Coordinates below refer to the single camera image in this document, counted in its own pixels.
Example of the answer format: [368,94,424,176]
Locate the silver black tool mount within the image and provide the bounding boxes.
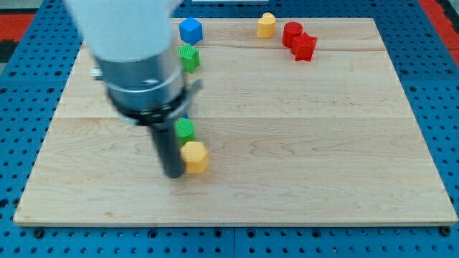
[95,46,202,126]

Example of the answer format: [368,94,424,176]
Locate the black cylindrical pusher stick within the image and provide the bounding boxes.
[149,123,185,178]

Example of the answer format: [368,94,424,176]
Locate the yellow hexagon block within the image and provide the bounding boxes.
[181,141,209,173]

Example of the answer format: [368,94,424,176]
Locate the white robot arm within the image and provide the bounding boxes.
[64,0,202,178]

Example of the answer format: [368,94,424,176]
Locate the green cylinder block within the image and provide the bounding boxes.
[174,118,196,146]

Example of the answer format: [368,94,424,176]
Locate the green star block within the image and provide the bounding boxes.
[177,44,200,73]

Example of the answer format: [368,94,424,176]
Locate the blue cube block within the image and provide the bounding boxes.
[179,17,203,45]

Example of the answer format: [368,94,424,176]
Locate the yellow heart block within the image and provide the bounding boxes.
[257,12,276,39]

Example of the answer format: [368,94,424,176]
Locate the red cylinder block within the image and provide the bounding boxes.
[281,21,303,48]

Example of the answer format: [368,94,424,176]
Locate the red star block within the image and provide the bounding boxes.
[290,32,318,62]

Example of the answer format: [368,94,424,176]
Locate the wooden board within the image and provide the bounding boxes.
[14,18,458,227]

